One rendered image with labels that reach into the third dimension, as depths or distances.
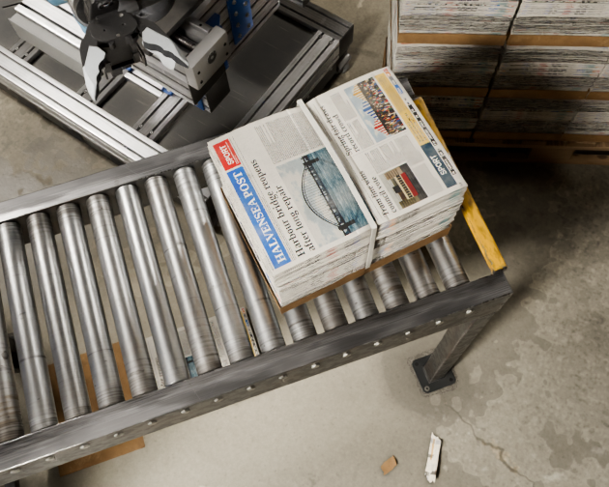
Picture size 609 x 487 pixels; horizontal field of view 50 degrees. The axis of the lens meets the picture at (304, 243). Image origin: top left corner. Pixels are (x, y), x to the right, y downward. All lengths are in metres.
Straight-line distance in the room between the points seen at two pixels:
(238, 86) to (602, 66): 1.12
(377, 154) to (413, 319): 0.34
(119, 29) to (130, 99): 1.25
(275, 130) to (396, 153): 0.22
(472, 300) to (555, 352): 0.91
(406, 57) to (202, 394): 1.11
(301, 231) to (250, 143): 0.19
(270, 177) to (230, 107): 1.12
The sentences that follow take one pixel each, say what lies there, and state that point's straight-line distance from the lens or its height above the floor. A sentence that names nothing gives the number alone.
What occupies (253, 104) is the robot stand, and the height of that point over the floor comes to 0.21.
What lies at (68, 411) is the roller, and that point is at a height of 0.80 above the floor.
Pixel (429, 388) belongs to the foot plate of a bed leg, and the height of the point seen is 0.00.
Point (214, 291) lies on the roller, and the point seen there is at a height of 0.80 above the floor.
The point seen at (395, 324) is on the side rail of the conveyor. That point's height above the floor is 0.80.
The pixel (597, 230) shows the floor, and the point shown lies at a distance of 2.41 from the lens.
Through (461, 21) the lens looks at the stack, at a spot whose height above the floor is 0.69.
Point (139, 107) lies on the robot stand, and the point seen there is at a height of 0.21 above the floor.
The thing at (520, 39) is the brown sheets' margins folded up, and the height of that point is 0.63.
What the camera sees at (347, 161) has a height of 1.03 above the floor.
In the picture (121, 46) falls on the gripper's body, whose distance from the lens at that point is 1.10.
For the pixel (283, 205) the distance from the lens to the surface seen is 1.12.
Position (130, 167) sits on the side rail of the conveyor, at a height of 0.80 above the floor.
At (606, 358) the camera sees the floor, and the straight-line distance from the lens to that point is 2.26.
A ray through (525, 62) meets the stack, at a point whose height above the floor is 0.54.
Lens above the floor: 2.04
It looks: 67 degrees down
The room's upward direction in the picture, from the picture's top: 4 degrees counter-clockwise
